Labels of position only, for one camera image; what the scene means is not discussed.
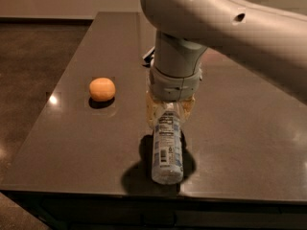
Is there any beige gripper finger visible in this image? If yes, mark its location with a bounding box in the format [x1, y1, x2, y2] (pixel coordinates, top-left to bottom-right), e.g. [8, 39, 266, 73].
[178, 95, 196, 123]
[146, 91, 163, 128]

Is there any clear plastic water bottle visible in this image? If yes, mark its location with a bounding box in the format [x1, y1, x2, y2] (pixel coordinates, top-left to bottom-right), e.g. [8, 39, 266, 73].
[152, 103, 183, 185]

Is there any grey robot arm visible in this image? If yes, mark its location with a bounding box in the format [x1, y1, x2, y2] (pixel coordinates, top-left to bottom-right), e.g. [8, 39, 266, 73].
[140, 0, 307, 127]

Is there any blue crumpled chip bag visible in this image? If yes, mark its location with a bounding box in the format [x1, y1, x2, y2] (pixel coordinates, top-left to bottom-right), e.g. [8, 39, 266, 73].
[142, 47, 155, 67]

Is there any orange fruit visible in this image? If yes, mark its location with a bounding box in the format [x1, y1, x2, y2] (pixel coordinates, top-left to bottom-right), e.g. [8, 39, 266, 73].
[89, 78, 116, 102]

